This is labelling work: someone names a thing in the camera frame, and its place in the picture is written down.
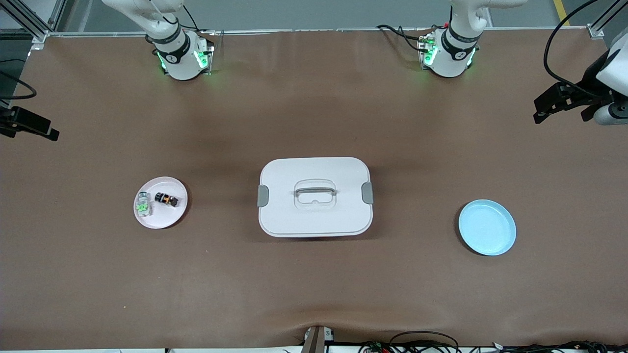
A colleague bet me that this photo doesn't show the blue plate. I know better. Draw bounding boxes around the blue plate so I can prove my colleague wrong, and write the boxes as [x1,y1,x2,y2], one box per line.
[458,199,517,256]

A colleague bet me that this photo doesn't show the pink plate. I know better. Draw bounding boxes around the pink plate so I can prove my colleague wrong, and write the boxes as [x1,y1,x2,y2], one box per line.
[133,176,188,229]

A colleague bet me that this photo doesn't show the white lidded storage box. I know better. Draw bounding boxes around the white lidded storage box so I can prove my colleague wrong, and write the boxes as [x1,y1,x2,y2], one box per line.
[257,157,374,238]

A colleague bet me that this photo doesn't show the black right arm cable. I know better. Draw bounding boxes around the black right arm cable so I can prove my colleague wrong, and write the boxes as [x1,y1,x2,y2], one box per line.
[0,61,38,102]

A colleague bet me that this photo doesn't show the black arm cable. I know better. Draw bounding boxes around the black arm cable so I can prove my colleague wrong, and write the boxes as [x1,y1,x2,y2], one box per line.
[0,61,38,102]
[543,0,604,94]

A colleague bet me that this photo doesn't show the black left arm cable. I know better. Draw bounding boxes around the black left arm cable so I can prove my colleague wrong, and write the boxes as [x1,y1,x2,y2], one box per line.
[543,0,604,94]

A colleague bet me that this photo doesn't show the black left base cables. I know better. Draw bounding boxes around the black left base cables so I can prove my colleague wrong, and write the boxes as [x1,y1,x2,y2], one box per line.
[376,24,432,52]

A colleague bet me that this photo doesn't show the black right base cable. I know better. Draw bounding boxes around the black right base cable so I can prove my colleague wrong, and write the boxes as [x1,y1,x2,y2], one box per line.
[164,4,201,34]

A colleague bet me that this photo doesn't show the silver table edge rail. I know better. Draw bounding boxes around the silver table edge rail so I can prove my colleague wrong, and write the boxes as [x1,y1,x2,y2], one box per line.
[30,27,602,39]

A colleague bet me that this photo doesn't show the tangled black cables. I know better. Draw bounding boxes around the tangled black cables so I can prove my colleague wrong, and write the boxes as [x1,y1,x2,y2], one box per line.
[358,331,462,353]

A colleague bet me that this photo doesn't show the brown camera mount bracket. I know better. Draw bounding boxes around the brown camera mount bracket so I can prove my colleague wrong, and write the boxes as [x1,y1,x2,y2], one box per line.
[302,325,335,353]

